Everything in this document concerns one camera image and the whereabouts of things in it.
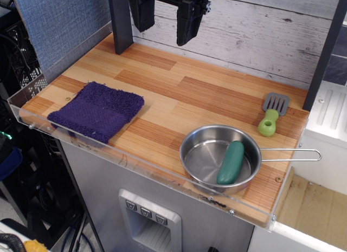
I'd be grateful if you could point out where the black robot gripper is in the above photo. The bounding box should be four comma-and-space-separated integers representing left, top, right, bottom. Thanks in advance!
128, 0, 211, 46

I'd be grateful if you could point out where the white toy sink unit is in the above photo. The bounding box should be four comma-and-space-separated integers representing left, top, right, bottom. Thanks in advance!
249, 81, 346, 251

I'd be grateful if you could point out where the clear acrylic counter guard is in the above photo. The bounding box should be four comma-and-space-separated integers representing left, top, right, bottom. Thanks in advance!
8, 33, 308, 229

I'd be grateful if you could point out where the grey spatula green handle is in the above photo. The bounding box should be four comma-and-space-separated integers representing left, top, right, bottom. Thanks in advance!
258, 92, 290, 137

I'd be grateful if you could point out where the dark grey right post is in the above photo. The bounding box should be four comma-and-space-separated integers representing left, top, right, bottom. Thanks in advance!
303, 0, 346, 111

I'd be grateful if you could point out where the small steel frying pan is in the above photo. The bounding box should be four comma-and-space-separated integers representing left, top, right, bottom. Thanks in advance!
179, 124, 323, 195

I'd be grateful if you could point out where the blue fabric panel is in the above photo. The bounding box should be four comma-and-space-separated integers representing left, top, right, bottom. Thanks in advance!
14, 0, 111, 78

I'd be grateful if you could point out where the purple terry cloth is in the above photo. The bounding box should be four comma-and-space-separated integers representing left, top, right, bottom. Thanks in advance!
47, 81, 144, 144

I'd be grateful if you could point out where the green toy cucumber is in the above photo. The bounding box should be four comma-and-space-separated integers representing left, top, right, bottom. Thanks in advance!
216, 141, 245, 185

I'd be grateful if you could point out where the silver toy fridge dispenser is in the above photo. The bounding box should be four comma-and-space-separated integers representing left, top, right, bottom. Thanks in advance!
118, 189, 182, 251

